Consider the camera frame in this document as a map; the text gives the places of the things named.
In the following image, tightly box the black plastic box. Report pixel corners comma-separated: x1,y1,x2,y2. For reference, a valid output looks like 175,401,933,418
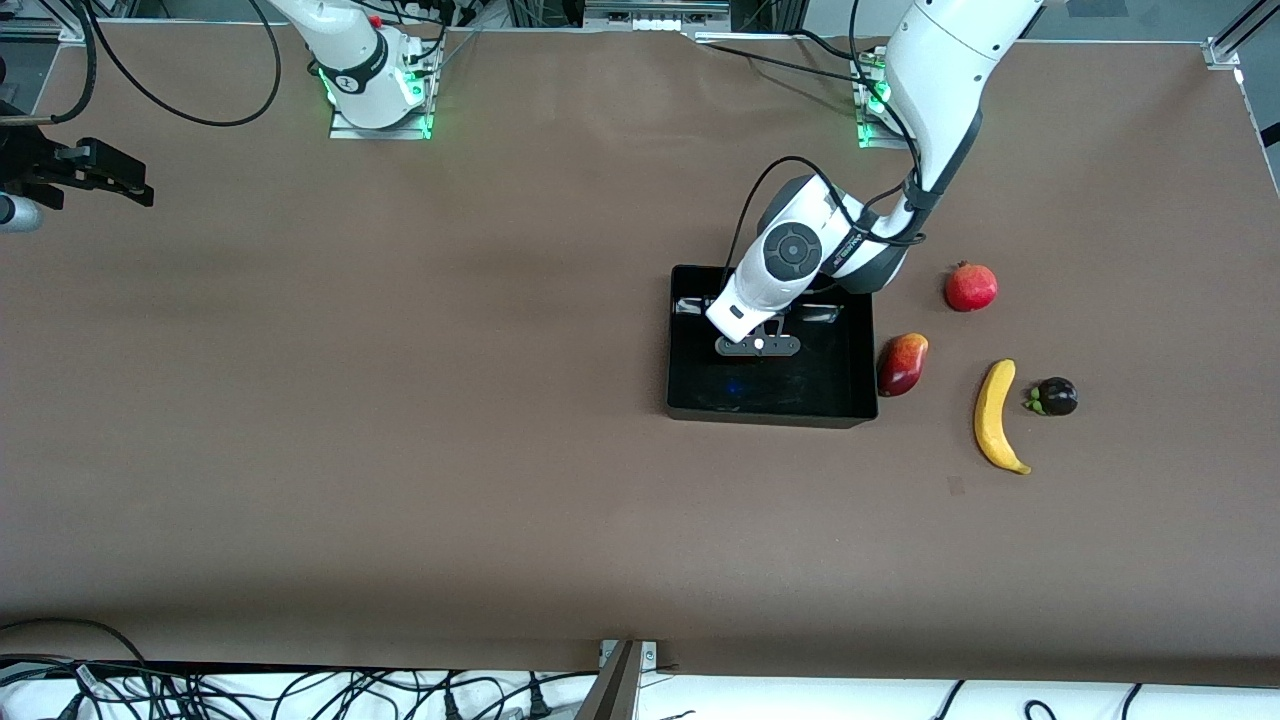
666,264,879,429

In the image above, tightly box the yellow banana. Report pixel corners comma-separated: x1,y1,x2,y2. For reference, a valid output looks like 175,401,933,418
973,358,1032,476

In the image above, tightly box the red yellow mango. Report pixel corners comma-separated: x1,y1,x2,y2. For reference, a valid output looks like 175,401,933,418
872,332,930,398

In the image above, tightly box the red pomegranate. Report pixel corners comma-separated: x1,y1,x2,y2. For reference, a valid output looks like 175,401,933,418
945,261,999,313

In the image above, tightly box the grey power strip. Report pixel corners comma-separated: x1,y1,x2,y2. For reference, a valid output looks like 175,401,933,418
583,0,731,33

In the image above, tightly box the dark purple mangosteen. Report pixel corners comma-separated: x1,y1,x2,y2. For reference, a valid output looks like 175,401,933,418
1023,376,1079,418

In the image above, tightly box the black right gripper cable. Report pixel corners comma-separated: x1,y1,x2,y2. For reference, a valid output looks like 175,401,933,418
40,0,99,126

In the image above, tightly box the black looping arm cable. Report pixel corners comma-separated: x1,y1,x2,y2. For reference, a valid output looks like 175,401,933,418
83,0,283,128

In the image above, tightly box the aluminium frame corner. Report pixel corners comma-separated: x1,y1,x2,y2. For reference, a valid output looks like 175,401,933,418
0,0,96,46
1205,0,1280,71

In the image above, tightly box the black cable on table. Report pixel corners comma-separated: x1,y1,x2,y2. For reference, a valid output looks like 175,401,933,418
690,30,886,89

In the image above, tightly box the aluminium table edge bracket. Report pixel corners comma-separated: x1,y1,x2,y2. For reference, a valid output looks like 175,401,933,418
575,640,661,720

